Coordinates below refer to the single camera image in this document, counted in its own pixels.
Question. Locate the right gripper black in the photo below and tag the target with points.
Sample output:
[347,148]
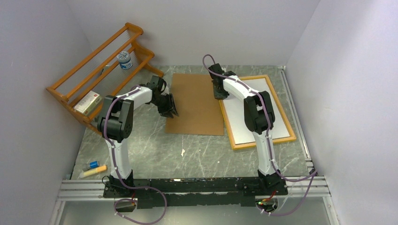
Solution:
[218,95]

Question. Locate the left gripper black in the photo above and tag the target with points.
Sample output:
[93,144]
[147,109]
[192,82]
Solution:
[171,106]

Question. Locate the building and sky photo print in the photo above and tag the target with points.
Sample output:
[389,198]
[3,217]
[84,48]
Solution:
[236,124]

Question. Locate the yellow wooden picture frame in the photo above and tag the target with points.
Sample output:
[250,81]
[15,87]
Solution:
[264,143]

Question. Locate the brown cardboard backing board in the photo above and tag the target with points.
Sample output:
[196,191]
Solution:
[199,112]

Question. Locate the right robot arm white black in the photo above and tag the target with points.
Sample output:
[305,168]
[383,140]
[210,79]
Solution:
[259,118]

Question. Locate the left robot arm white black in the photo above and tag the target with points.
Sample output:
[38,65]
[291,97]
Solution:
[115,122]

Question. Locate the white blue lidded jar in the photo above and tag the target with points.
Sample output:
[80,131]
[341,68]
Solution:
[124,60]

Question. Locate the orange wooden shelf rack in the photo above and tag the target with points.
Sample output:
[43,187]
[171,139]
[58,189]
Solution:
[97,74]

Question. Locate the white red cardboard box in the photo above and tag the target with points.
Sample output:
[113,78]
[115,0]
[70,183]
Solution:
[88,103]

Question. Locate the yellow glue stick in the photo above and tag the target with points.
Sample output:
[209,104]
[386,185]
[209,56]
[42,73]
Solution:
[93,171]

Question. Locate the blue capped small tube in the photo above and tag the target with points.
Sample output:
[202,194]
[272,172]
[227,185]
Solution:
[90,165]

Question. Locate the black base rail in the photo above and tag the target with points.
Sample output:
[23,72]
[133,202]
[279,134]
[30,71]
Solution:
[243,191]

